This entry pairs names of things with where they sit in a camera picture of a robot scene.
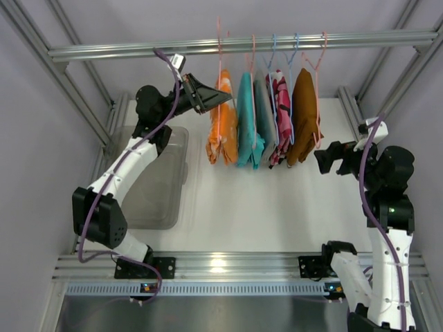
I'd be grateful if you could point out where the pink hanger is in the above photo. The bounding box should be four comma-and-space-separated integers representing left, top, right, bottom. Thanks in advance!
216, 17, 229, 156
245, 35, 257, 149
302, 31, 328, 149

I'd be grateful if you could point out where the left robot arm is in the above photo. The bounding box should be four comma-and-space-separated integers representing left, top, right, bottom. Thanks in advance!
72, 73, 232, 270

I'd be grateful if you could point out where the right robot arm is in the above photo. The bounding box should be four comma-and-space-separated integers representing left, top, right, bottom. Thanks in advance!
314, 141, 417, 331

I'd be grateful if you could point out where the pink hanger under mustard trousers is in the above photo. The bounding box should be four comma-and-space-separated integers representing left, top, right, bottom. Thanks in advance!
302, 31, 328, 149

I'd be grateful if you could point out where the pink hanger under teal trousers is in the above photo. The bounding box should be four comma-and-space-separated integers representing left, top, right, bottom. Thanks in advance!
245, 35, 257, 149

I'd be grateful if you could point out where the clear plastic bin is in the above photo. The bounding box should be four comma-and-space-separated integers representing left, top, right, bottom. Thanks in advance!
106, 127, 189, 230

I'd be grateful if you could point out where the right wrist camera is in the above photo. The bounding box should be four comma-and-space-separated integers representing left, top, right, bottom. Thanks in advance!
358, 118, 388, 145

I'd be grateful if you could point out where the slotted cable duct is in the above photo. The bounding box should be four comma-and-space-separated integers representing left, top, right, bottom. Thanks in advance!
65, 281, 332, 297

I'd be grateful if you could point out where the aluminium hanging rail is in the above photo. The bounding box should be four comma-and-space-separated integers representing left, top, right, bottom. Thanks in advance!
48, 29, 439, 62

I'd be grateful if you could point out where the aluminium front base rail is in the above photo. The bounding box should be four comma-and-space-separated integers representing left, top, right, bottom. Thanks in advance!
51, 251, 428, 282

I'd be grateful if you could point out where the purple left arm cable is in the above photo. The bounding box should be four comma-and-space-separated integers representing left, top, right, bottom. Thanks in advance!
76, 48, 188, 305

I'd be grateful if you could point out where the aluminium frame left post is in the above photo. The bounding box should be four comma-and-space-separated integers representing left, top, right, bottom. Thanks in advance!
0, 0, 129, 149

